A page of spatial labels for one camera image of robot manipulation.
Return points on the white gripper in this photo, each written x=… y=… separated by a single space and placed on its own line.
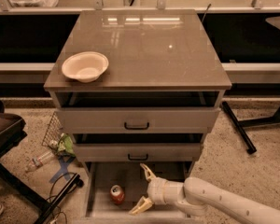
x=157 y=190

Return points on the red coke can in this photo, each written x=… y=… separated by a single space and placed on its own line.
x=117 y=194

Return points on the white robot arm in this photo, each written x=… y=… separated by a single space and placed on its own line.
x=194 y=195

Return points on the bottom open grey drawer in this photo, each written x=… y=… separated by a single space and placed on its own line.
x=98 y=207

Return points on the middle grey drawer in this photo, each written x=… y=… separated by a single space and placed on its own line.
x=138 y=152

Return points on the grey drawer cabinet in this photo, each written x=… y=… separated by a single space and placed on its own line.
x=156 y=59

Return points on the top grey drawer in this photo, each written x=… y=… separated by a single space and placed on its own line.
x=137 y=120

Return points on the black stand base bar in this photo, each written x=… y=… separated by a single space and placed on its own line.
x=54 y=200

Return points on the blue tape cross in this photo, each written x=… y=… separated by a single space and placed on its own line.
x=64 y=162

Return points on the green chip bag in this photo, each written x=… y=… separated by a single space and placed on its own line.
x=63 y=146

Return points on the clear plastic bottle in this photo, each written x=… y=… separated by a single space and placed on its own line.
x=39 y=161

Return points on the white paper bowl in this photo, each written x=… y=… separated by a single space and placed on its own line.
x=85 y=67

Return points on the black chair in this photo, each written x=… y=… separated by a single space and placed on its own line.
x=22 y=124

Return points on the wire mesh basket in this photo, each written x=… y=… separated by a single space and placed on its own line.
x=53 y=131

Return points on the black table leg frame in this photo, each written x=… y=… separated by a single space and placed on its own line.
x=240 y=125

